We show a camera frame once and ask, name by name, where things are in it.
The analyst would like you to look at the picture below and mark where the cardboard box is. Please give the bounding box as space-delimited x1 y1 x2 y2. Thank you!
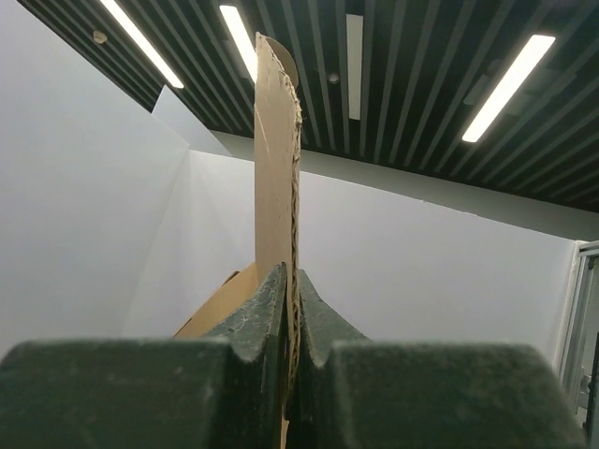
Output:
176 34 302 448

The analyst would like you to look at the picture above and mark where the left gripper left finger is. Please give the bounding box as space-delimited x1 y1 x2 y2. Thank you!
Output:
1 265 286 448

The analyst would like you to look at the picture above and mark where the aluminium frame rail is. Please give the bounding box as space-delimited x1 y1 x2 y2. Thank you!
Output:
553 240 598 425

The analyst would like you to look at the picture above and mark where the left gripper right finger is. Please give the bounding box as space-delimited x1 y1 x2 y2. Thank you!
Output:
292 273 585 448

